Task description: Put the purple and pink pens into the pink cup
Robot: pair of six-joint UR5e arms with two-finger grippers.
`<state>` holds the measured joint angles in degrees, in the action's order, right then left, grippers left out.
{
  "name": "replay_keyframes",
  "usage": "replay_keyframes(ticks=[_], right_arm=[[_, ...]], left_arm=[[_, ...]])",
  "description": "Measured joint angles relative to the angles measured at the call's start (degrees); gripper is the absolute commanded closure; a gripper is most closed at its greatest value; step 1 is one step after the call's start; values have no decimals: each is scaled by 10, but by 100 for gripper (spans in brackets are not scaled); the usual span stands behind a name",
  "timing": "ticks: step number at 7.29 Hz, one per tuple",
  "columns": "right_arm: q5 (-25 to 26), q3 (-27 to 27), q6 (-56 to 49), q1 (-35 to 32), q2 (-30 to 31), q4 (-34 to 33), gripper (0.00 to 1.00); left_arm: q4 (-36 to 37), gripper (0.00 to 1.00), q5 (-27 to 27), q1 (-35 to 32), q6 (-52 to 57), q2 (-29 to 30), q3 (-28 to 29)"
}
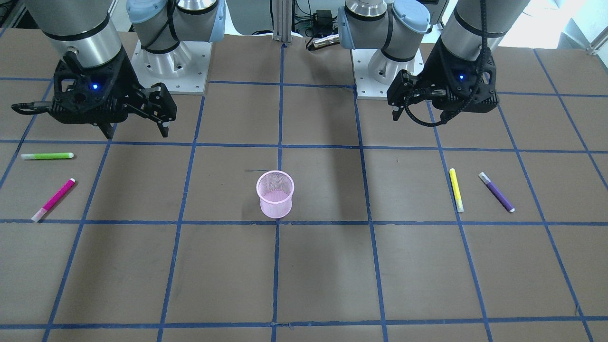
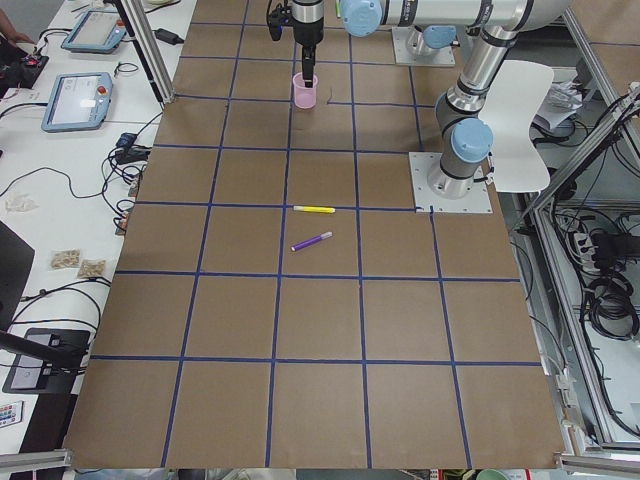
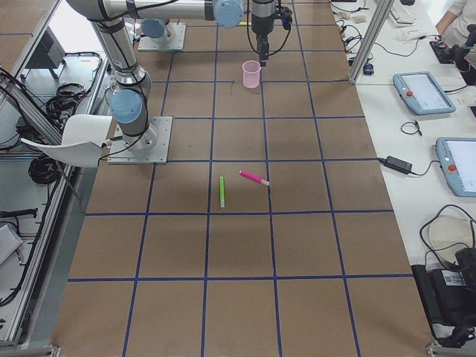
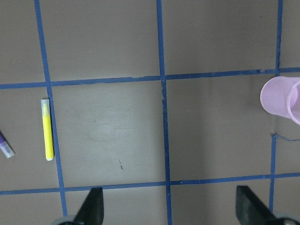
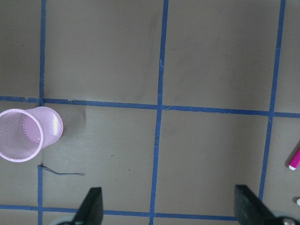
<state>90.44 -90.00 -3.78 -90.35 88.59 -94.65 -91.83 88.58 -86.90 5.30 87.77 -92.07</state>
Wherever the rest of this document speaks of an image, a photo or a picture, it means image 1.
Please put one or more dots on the aluminium frame post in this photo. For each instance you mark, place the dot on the aluminium frame post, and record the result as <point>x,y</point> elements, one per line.
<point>282,15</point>

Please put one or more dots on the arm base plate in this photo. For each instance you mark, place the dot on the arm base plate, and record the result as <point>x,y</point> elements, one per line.
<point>374,72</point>
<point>184,71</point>

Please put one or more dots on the black power adapter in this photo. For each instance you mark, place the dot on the black power adapter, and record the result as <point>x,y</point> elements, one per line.
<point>322,19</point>

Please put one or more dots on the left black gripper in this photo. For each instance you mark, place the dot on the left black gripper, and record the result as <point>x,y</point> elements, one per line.
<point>438,68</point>

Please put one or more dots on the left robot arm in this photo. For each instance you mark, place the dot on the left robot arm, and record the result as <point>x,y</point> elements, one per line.
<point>397,30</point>

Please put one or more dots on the pink mesh cup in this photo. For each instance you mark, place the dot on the pink mesh cup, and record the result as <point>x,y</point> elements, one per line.
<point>275,190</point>

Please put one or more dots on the green pen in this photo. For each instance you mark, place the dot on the green pen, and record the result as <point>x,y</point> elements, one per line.
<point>46,156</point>

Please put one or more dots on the purple pen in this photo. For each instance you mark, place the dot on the purple pen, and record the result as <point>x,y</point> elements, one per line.
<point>497,193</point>

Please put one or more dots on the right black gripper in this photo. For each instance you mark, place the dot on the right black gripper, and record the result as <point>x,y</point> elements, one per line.
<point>124,76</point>

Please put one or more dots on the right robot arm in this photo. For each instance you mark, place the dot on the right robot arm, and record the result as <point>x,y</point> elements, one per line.
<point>161,25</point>

